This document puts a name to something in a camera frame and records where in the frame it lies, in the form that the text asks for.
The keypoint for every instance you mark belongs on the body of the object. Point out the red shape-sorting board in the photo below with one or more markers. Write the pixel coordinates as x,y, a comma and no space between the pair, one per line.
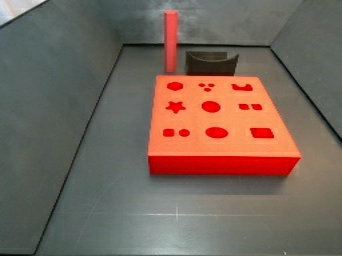
216,126

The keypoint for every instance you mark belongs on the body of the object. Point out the tall red hexagon peg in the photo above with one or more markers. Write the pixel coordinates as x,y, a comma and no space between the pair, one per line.
170,40

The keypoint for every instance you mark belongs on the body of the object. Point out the black curved holder bracket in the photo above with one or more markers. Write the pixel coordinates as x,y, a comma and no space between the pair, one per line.
211,63

